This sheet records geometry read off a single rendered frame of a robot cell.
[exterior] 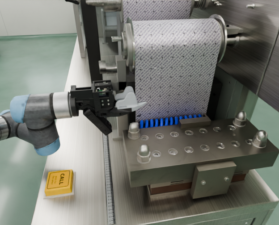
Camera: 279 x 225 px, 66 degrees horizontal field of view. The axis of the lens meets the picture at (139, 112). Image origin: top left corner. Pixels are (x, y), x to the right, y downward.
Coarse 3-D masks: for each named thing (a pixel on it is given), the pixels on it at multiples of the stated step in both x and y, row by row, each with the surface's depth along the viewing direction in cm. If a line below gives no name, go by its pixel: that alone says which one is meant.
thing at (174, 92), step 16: (144, 80) 60; (160, 80) 61; (176, 80) 62; (192, 80) 63; (208, 80) 64; (144, 96) 63; (160, 96) 64; (176, 96) 65; (192, 96) 66; (208, 96) 67; (144, 112) 66; (160, 112) 67; (176, 112) 68; (192, 112) 69
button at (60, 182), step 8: (48, 176) 62; (56, 176) 62; (64, 176) 62; (72, 176) 64; (48, 184) 60; (56, 184) 60; (64, 184) 60; (48, 192) 59; (56, 192) 59; (64, 192) 60
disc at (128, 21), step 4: (128, 20) 57; (132, 24) 54; (132, 28) 53; (132, 32) 53; (132, 36) 53; (132, 40) 53; (132, 44) 54; (132, 48) 55; (132, 52) 55; (132, 56) 56; (132, 60) 57; (132, 64) 57; (132, 68) 58
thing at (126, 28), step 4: (124, 24) 58; (128, 24) 57; (124, 28) 59; (128, 28) 55; (220, 28) 59; (128, 32) 55; (220, 32) 58; (128, 36) 55; (128, 40) 55; (128, 44) 55; (220, 44) 59; (128, 48) 55; (220, 48) 60; (128, 52) 56; (128, 56) 56; (128, 60) 57; (128, 64) 59
